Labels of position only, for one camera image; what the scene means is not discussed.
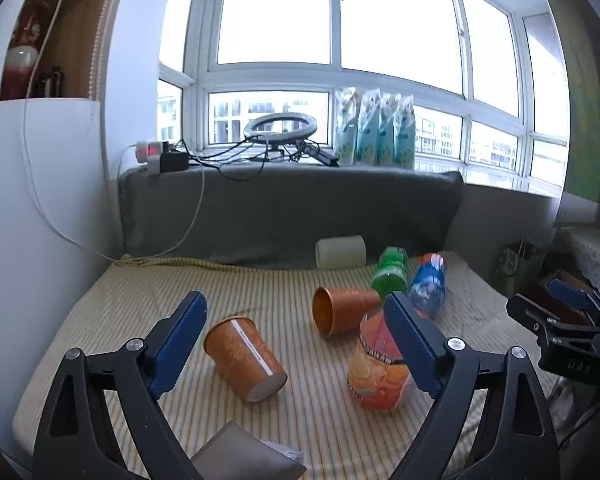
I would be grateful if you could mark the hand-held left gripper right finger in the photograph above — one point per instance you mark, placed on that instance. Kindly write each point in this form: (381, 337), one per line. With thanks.
(411, 345)

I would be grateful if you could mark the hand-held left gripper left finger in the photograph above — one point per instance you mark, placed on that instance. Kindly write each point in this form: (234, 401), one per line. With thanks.
(179, 342)

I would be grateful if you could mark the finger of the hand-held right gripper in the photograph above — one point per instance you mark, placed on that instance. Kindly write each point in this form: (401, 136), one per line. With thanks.
(535, 314)
(569, 292)

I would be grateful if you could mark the orange cup with white stripe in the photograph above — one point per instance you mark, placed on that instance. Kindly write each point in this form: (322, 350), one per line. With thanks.
(240, 355)

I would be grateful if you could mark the plain orange cup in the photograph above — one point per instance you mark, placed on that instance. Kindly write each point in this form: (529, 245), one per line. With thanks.
(350, 310)

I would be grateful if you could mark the orange drink bottle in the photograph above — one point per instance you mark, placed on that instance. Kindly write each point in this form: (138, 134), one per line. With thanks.
(375, 375)

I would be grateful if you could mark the patterned paper bag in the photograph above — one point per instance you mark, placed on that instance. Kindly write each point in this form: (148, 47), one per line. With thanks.
(517, 266)

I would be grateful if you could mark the white lace cloth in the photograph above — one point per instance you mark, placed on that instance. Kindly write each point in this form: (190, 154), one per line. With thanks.
(597, 250)

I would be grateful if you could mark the striped beige mat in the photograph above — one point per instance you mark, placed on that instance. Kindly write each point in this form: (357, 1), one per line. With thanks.
(130, 310)

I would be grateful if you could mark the blue drink bottle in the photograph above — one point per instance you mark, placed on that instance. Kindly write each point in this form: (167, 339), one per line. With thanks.
(428, 285)

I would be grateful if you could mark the green drink bottle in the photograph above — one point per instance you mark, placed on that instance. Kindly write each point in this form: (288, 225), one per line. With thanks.
(390, 270)

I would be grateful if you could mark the white tissue roll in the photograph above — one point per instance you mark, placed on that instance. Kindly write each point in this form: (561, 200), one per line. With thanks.
(341, 252)

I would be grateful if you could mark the grey cloth piece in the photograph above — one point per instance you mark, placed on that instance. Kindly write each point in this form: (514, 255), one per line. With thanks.
(245, 452)

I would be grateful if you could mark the grey cushion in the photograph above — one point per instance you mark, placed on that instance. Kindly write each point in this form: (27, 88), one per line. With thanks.
(290, 210)

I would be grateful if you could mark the black power adapter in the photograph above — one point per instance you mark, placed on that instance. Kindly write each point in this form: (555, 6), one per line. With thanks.
(174, 161)

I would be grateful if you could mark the white power strip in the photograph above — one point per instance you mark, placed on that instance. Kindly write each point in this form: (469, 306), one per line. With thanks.
(147, 152)

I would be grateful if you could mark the pale green packet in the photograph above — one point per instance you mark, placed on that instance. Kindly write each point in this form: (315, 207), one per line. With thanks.
(346, 127)
(368, 127)
(405, 135)
(386, 132)

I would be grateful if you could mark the dark bottle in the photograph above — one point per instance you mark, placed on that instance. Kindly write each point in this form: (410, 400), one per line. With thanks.
(54, 82)

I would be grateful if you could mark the wooden shelf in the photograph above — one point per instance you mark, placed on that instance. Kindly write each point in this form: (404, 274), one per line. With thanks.
(77, 45)

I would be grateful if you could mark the red and white vase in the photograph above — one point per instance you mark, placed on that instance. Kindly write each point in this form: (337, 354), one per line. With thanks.
(24, 55)

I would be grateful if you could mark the green wall poster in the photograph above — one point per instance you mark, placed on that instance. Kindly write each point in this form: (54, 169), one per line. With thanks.
(587, 120)

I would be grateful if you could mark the white window frame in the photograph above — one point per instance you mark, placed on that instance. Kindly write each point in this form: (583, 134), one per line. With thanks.
(334, 75)

